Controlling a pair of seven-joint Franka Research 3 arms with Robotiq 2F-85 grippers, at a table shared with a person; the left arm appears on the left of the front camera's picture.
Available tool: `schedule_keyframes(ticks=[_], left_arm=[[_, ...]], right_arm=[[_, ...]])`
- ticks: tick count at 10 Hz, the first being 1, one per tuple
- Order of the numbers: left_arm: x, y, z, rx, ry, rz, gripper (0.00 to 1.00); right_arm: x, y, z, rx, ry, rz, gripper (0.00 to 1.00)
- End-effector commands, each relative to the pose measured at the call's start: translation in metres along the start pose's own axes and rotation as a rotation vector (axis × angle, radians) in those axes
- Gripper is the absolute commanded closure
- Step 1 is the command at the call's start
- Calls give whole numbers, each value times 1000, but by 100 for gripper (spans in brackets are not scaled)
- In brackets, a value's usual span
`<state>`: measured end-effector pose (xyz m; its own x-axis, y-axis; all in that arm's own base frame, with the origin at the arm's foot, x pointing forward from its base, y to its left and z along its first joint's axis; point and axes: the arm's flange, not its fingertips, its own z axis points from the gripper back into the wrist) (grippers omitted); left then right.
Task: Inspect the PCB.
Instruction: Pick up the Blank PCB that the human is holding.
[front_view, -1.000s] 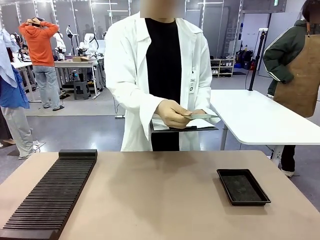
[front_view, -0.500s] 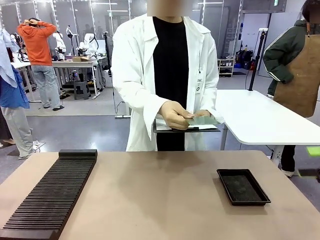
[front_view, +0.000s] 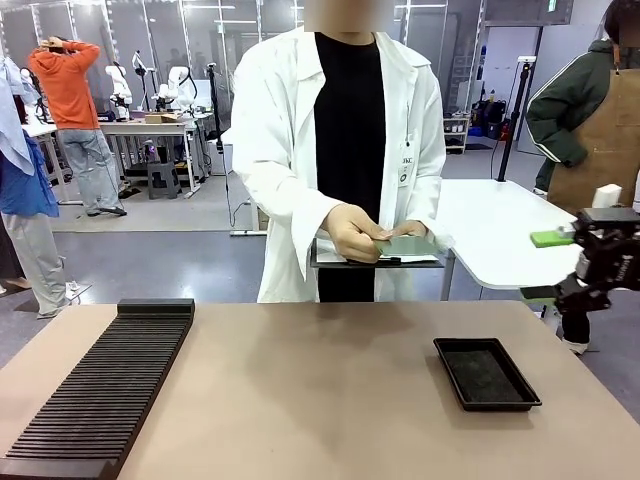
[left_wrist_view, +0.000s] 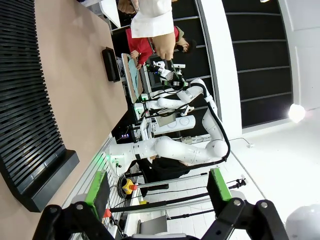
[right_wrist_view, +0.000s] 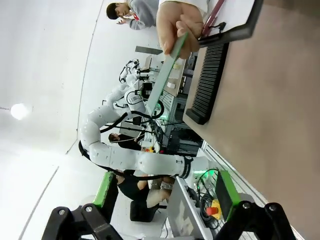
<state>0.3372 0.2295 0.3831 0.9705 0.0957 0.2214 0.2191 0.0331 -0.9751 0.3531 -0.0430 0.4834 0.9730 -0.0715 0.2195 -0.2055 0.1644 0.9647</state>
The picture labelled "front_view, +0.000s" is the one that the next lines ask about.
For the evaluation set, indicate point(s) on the person's right hand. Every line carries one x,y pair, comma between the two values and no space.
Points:
352,232

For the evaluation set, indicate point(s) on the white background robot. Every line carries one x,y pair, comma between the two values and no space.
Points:
175,85

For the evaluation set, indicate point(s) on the white-sleeved right forearm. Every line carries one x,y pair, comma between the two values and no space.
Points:
290,210

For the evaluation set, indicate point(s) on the black equipment bag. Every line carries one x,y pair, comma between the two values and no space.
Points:
490,117

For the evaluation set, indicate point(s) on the dark grey clipboard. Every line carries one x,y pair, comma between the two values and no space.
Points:
325,257

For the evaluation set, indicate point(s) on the black slotted PCB rack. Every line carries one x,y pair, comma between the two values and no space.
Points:
100,390

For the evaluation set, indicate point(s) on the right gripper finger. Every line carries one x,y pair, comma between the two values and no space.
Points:
575,297
550,237

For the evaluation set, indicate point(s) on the white side table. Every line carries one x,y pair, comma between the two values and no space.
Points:
500,235

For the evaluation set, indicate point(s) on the black tripod pole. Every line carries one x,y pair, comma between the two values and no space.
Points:
515,115

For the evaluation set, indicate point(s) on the person's left hand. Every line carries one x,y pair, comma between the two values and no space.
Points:
412,230

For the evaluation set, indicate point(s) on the black plastic tray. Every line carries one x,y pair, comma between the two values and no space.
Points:
482,375

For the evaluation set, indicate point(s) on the white-sleeved left forearm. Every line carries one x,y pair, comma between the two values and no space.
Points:
437,225

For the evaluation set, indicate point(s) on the person in brown apron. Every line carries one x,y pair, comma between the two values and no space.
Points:
595,125

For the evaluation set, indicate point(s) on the white name badge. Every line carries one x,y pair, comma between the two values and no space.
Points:
406,167

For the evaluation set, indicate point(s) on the green PCB board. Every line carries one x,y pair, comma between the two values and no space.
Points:
407,246

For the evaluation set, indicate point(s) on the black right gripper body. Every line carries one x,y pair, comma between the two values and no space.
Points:
615,250

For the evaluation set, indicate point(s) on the low wooden shelf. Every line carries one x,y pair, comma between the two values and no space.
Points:
456,134

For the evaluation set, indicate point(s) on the person in blue shirt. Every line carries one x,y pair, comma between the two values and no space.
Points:
25,200

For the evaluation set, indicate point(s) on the white workshop desk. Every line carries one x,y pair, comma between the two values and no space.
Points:
150,125

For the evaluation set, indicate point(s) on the cardboard box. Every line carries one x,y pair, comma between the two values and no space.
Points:
161,118

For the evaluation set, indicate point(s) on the person in white lab coat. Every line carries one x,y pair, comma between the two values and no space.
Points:
290,150

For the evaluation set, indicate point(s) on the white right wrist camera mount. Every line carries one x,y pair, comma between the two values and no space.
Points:
607,196

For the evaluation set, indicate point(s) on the person in orange hoodie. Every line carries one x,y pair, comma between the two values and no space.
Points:
67,95

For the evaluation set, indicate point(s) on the grey plastic stool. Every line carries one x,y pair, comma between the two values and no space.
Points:
163,181

